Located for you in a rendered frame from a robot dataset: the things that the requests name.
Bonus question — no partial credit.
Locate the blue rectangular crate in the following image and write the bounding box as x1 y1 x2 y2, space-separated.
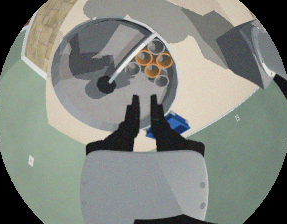
145 110 190 140

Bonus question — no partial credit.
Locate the bronze bushing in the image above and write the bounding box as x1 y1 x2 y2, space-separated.
135 47 153 66
144 59 161 78
155 50 173 68

